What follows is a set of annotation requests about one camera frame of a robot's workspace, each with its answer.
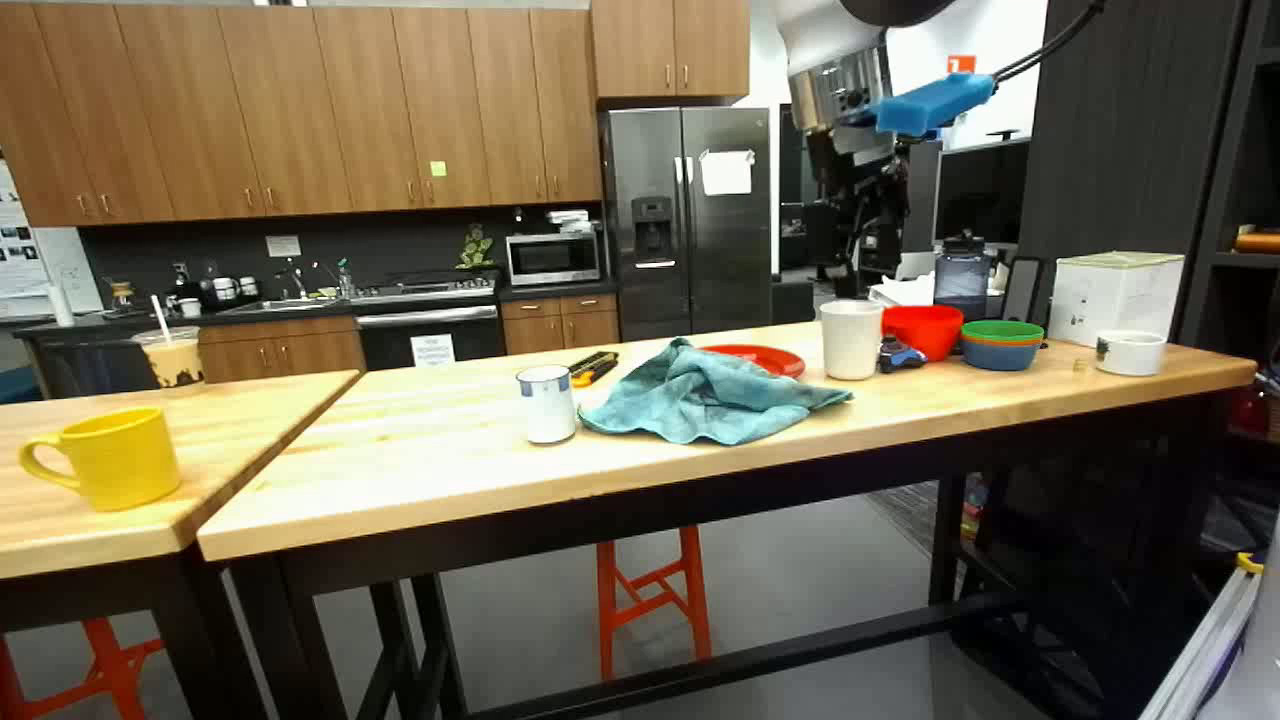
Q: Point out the black built-in oven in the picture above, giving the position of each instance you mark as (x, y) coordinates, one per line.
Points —
(425, 325)

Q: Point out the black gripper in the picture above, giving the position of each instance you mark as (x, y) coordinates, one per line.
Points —
(854, 184)

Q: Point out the black framed tablet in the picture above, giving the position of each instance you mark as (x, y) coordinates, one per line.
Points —
(961, 280)

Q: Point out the black picture frame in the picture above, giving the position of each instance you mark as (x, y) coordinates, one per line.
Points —
(1026, 284)

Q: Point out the yellow sticker on cabinet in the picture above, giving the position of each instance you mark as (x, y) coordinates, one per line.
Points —
(436, 171)

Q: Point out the green potted plant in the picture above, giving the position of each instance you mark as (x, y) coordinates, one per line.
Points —
(474, 249)

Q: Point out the wide wooden base cabinet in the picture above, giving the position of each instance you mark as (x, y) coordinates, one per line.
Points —
(281, 350)

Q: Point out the white wall poster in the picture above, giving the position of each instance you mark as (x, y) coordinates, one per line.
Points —
(34, 261)

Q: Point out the dark shelving unit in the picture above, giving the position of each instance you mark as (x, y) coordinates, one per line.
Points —
(1234, 160)

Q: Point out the silver microwave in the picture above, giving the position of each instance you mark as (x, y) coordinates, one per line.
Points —
(551, 256)

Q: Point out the white printed package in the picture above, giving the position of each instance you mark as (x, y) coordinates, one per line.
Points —
(907, 289)

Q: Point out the blue bowl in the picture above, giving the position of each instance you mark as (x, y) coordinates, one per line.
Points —
(1003, 359)

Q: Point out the white wall outlet plate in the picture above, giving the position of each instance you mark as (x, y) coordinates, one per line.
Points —
(281, 246)

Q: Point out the red plate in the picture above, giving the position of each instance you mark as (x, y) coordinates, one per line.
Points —
(766, 359)

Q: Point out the white paper on refrigerator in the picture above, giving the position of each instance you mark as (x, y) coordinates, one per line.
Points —
(725, 172)

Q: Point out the orange metal stool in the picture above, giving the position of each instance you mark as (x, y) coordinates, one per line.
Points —
(103, 667)
(655, 593)

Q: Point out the black chair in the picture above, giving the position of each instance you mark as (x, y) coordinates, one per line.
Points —
(87, 361)

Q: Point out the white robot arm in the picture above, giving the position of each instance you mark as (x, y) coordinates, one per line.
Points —
(835, 60)

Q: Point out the white sign on oven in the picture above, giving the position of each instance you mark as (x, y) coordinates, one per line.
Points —
(433, 350)

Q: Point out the black table frame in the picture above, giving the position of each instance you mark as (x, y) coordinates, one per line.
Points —
(745, 495)
(82, 603)

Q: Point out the yellow mug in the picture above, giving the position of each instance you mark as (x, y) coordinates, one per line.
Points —
(112, 462)

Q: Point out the black and yellow tool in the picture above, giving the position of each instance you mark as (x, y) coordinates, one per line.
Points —
(595, 367)

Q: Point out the blue toy game controller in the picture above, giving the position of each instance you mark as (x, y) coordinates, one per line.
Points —
(897, 359)

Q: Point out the green bowl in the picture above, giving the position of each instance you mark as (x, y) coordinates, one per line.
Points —
(1003, 329)

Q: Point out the translucent white plastic box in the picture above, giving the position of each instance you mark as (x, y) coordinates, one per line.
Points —
(1113, 299)

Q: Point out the small white bowl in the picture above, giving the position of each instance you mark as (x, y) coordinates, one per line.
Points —
(1130, 353)

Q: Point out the blue foam block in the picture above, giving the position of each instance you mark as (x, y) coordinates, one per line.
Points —
(932, 107)

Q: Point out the wooden base cabinet with drawers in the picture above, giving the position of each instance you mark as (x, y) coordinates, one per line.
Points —
(562, 325)

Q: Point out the teal cloth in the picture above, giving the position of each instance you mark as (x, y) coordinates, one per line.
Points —
(702, 402)

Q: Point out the small wooden wall cabinet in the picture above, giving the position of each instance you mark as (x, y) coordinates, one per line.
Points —
(668, 47)

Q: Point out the stainless steel refrigerator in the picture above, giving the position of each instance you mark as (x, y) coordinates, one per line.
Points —
(685, 252)

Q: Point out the long wooden wall cabinet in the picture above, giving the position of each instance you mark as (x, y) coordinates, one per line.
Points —
(292, 113)

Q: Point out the red bowl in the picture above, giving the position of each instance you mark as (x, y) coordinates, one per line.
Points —
(924, 329)

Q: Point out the small white cup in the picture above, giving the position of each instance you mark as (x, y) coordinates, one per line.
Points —
(547, 407)

